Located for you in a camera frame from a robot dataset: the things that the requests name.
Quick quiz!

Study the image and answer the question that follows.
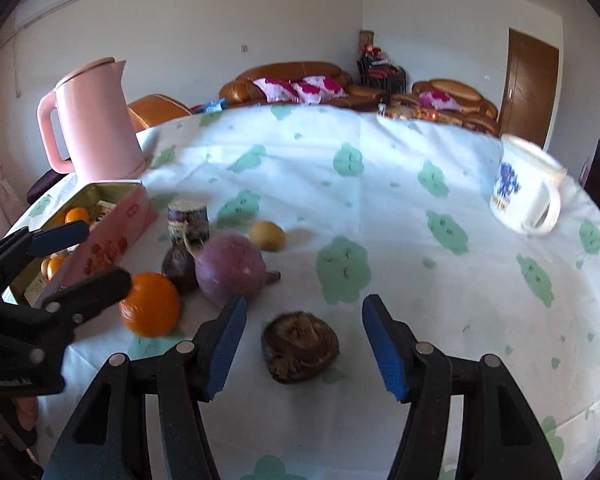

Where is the large round purple fruit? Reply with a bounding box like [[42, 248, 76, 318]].
[[195, 232, 281, 306]]

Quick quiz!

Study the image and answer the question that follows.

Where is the brown leather sofa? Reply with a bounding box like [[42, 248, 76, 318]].
[[219, 61, 388, 113]]

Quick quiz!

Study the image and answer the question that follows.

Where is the white tablecloth with green clouds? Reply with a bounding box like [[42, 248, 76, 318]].
[[27, 102, 600, 480]]

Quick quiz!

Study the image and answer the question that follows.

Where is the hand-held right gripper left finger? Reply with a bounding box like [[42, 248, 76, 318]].
[[42, 295, 248, 480]]

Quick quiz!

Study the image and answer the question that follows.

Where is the pink floral pillow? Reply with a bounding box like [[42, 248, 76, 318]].
[[430, 90, 468, 110], [295, 75, 347, 106], [252, 77, 301, 103]]

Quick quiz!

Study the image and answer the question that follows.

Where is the pink metal tin box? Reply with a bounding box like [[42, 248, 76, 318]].
[[7, 180, 159, 311]]

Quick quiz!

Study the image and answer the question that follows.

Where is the brown leather armchair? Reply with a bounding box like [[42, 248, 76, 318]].
[[411, 78, 500, 137]]

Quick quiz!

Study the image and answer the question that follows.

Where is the small yellow fruit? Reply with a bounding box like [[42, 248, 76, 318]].
[[250, 221, 287, 252]]

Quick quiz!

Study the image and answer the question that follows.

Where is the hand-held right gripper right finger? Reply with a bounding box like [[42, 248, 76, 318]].
[[361, 294, 563, 480]]

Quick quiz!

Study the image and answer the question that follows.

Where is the dark purple passion fruit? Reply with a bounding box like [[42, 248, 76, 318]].
[[161, 245, 201, 295]]

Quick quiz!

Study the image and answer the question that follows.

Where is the white mug with blue print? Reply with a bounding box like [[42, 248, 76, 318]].
[[489, 134, 567, 237]]

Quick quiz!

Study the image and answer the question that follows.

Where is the brown wooden door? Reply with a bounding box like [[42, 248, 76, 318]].
[[497, 27, 561, 151]]

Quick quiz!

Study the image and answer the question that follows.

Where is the pink electric kettle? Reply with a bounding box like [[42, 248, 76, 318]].
[[36, 57, 148, 182]]

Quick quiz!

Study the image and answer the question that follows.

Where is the cluttered coffee table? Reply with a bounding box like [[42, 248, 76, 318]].
[[380, 102, 481, 128]]

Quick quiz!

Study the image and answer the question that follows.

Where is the dark maroon stool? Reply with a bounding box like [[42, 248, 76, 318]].
[[26, 170, 76, 206]]

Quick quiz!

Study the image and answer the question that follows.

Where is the small orange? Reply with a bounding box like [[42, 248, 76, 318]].
[[42, 255, 68, 281]]

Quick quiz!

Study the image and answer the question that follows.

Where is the stack of dark chairs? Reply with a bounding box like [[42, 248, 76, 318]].
[[356, 55, 408, 93]]

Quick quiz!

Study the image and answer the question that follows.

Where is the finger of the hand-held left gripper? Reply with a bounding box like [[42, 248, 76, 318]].
[[0, 267, 132, 331], [0, 220, 91, 286]]

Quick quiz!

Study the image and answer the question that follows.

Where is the dark brown wrinkled fruit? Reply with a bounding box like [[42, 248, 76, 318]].
[[260, 311, 341, 385]]

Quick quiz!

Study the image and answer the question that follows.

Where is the orange leather chair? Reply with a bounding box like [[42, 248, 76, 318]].
[[126, 93, 193, 133]]

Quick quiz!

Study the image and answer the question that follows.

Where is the large orange tangerine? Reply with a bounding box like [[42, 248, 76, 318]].
[[119, 271, 182, 338]]

